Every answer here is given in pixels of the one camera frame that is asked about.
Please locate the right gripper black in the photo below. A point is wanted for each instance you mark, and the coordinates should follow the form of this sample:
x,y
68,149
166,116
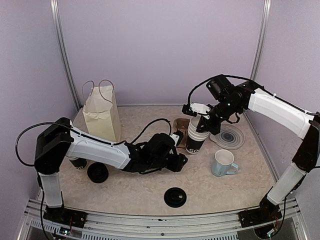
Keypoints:
x,y
208,125

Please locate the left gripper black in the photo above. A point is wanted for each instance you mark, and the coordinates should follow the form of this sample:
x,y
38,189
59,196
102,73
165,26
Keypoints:
x,y
178,165

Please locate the stack of paper cups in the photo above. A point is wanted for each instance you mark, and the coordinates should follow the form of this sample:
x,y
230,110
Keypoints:
x,y
195,139

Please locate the black plastic cup lid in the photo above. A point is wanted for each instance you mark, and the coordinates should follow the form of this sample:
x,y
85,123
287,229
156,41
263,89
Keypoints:
x,y
175,197

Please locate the stack of black lids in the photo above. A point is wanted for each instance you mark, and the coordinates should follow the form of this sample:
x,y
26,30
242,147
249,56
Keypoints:
x,y
97,172

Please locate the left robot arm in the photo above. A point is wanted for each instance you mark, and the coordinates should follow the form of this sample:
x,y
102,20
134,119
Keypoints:
x,y
61,140

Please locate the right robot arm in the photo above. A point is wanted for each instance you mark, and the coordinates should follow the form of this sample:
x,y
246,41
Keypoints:
x,y
235,99

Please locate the grey swirl silicone lid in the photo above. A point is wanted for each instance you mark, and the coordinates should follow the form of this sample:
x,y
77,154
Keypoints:
x,y
229,137

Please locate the brown pulp cup carrier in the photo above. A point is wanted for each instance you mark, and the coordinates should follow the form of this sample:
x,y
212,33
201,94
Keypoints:
x,y
181,125

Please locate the light blue ceramic mug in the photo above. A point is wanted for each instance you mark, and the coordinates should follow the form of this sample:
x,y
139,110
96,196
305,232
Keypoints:
x,y
224,163

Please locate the beige paper bag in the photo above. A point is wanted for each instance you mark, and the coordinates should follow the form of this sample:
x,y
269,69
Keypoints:
x,y
100,111

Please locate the black cup holding straws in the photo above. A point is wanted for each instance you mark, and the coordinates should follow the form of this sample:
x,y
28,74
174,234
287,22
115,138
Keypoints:
x,y
78,163

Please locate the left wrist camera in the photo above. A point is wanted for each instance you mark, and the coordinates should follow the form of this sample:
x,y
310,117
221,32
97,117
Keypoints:
x,y
177,137

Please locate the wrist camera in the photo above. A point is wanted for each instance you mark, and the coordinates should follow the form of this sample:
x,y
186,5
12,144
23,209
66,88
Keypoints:
x,y
196,109
177,137

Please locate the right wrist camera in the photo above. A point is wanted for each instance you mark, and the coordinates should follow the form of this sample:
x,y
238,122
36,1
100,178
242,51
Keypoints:
x,y
196,109

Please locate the aluminium front rail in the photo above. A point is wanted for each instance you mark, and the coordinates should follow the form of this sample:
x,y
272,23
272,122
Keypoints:
x,y
214,226

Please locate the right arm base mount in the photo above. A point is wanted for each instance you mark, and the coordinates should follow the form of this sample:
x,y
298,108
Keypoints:
x,y
264,213

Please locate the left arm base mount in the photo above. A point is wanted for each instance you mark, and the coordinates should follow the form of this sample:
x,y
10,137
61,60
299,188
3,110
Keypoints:
x,y
65,216

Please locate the right aluminium corner post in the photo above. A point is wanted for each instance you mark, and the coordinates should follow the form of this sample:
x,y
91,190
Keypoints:
x,y
261,38

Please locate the aluminium corner post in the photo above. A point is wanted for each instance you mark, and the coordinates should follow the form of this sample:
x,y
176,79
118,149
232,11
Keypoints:
x,y
261,38
54,5

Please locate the left aluminium corner post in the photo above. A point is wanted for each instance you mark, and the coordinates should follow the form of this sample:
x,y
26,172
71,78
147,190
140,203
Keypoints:
x,y
54,5

